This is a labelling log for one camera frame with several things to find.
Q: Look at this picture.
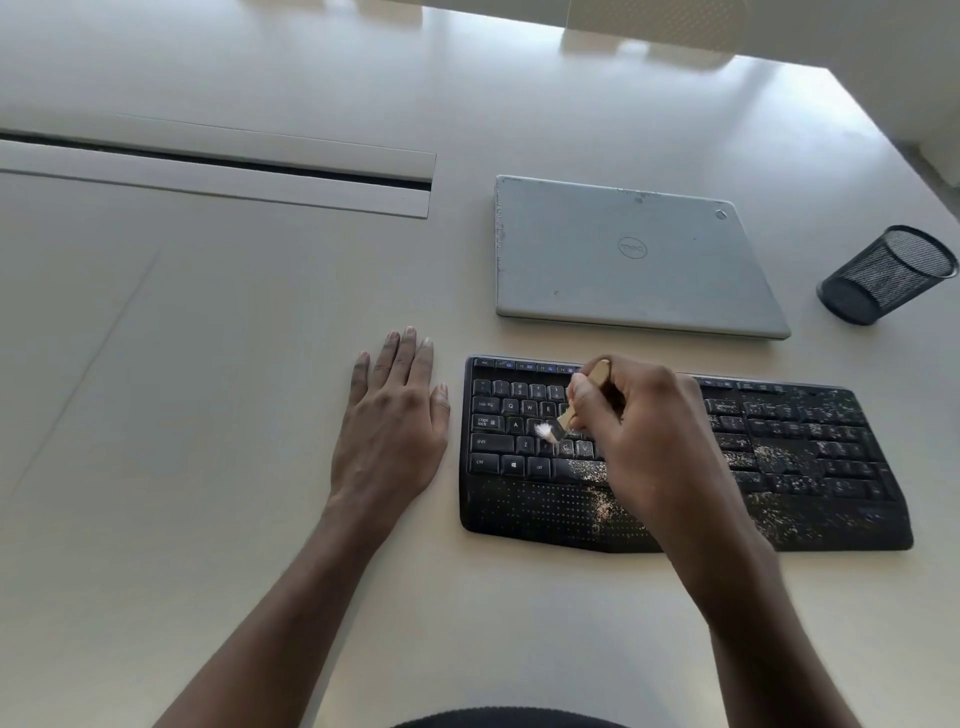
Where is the small wooden brush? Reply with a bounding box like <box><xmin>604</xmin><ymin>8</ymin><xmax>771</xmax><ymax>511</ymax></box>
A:
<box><xmin>534</xmin><ymin>359</ymin><xmax>614</xmax><ymax>444</ymax></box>

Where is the person's right hand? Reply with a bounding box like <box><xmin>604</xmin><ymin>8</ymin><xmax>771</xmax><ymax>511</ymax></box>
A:
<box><xmin>567</xmin><ymin>356</ymin><xmax>781</xmax><ymax>624</ymax></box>

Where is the silver laptop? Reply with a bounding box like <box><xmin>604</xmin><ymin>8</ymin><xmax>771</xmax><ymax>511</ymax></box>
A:
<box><xmin>493</xmin><ymin>174</ymin><xmax>793</xmax><ymax>341</ymax></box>

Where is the person's black clothing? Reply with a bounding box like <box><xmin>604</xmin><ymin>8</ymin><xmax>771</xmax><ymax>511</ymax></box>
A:
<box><xmin>393</xmin><ymin>706</ymin><xmax>631</xmax><ymax>728</ymax></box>

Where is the grey desk cable slot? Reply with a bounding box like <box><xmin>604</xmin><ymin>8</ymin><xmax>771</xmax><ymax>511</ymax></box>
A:
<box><xmin>0</xmin><ymin>112</ymin><xmax>438</xmax><ymax>220</ymax></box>

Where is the cream perforated chair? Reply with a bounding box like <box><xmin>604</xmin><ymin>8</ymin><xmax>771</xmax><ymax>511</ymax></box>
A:
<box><xmin>562</xmin><ymin>0</ymin><xmax>751</xmax><ymax>46</ymax></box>

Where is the person's left forearm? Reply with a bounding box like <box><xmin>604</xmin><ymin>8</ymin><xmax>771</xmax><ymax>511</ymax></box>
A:
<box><xmin>153</xmin><ymin>498</ymin><xmax>395</xmax><ymax>728</ymax></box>

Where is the black mesh pen holder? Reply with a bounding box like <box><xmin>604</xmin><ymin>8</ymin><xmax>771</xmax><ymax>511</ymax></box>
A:
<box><xmin>815</xmin><ymin>224</ymin><xmax>960</xmax><ymax>327</ymax></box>

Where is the person's right forearm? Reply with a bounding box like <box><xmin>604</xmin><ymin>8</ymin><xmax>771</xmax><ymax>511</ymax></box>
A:
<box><xmin>701</xmin><ymin>554</ymin><xmax>864</xmax><ymax>728</ymax></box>

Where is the black keyboard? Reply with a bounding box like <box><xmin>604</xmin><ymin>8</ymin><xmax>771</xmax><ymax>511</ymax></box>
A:
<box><xmin>459</xmin><ymin>354</ymin><xmax>916</xmax><ymax>556</ymax></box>

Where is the person's left hand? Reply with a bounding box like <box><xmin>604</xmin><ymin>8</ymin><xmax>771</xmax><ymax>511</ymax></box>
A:
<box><xmin>327</xmin><ymin>326</ymin><xmax>451</xmax><ymax>519</ymax></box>

